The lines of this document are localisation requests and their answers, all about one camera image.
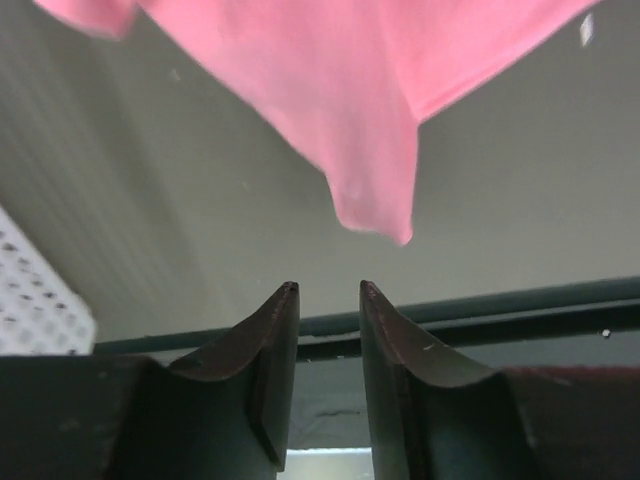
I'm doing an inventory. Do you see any pink t shirt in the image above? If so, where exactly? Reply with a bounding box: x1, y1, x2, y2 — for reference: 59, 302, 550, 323
42, 0, 588, 245

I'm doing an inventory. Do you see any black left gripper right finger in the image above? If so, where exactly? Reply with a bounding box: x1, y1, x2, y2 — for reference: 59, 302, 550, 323
360, 281, 639, 479

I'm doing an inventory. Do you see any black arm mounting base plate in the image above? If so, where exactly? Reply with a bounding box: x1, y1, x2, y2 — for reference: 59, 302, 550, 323
94, 274, 640, 449

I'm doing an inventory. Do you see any white perforated plastic basket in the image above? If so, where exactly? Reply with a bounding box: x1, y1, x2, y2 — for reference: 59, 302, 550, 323
0, 211, 97, 356

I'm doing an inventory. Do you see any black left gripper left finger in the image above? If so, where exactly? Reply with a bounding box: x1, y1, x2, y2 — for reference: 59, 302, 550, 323
1, 282, 299, 479

